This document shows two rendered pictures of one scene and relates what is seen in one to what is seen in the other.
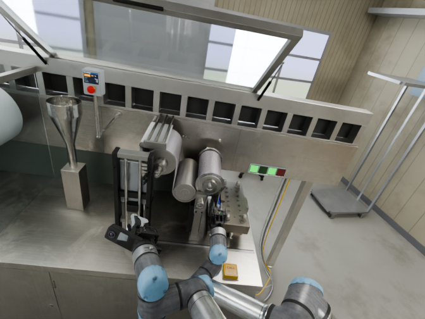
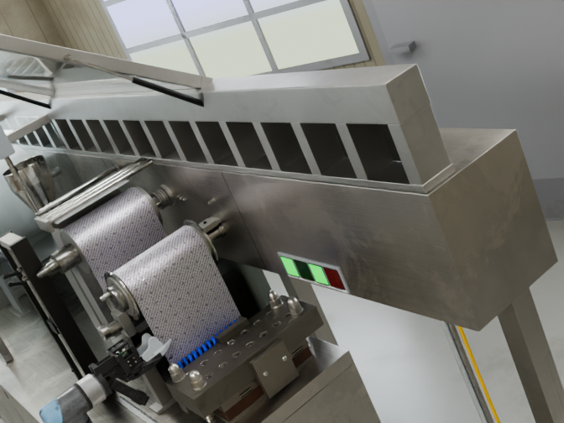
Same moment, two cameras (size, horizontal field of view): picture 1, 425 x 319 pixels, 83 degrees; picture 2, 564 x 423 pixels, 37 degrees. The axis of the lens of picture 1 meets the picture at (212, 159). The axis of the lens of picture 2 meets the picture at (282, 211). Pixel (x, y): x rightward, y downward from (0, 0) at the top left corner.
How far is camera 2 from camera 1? 2.16 m
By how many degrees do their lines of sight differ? 62
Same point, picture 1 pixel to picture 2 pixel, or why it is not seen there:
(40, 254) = (23, 382)
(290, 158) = (326, 237)
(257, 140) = (253, 194)
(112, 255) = not seen: hidden behind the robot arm
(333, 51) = not seen: outside the picture
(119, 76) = (87, 107)
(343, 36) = not seen: outside the picture
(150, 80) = (107, 105)
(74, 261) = (33, 398)
